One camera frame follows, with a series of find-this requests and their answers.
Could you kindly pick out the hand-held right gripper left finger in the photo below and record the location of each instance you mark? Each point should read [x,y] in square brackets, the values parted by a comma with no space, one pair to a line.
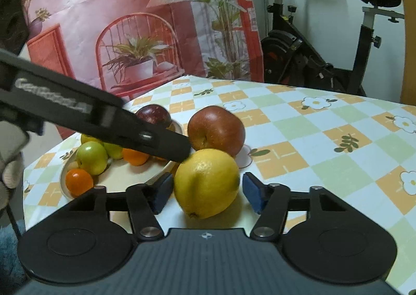
[164,197]

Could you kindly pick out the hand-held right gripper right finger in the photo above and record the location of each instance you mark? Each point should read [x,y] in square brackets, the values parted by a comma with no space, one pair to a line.
[252,194]

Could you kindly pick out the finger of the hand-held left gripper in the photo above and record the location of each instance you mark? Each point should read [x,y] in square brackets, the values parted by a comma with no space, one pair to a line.
[97,113]

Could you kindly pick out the cream round plate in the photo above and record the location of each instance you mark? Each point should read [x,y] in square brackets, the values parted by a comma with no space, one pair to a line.
[130,174]

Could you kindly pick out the green apple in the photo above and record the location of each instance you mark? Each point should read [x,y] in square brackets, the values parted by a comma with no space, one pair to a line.
[92,156]
[113,151]
[89,138]

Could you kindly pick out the yellow lemon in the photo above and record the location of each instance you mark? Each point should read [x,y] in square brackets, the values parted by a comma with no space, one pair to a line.
[208,181]

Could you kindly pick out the large red apple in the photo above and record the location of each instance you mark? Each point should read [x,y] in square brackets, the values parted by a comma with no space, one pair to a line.
[217,129]

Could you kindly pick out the person's left hand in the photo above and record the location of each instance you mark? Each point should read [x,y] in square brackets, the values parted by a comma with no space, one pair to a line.
[11,171]

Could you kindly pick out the small orange mandarin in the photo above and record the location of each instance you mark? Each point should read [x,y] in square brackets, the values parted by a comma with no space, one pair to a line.
[135,156]
[79,182]

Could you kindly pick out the dark red apple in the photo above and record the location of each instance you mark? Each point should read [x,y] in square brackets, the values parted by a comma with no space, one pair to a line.
[152,116]

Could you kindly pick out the checkered flower tablecloth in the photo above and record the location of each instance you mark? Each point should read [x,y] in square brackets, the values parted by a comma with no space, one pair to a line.
[308,152]

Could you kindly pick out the black exercise bike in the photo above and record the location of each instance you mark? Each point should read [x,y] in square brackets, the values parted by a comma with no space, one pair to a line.
[308,67]

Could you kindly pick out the blue fuzzy cloth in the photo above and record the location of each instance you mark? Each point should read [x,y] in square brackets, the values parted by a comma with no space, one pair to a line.
[9,249]

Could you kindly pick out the wooden door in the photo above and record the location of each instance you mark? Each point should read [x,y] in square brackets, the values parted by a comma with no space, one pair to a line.
[410,54]

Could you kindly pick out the printed red wall cloth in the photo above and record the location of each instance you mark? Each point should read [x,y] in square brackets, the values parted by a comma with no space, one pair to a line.
[97,5]

